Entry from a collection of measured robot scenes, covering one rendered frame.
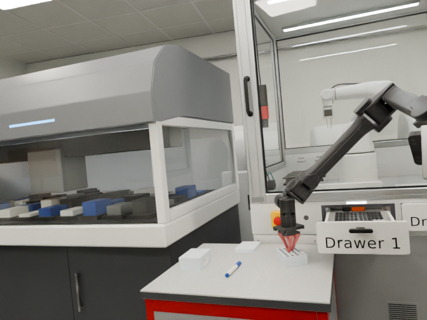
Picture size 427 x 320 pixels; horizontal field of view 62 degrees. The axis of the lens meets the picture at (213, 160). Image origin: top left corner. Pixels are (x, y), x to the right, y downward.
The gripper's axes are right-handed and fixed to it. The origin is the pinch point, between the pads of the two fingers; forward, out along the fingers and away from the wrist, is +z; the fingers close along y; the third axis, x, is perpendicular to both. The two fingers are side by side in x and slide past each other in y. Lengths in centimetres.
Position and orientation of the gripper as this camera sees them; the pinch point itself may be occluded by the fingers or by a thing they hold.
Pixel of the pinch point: (290, 249)
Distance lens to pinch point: 141.4
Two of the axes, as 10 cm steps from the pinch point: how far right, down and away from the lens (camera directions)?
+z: 0.7, 10.0, 0.5
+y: -8.9, 0.9, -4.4
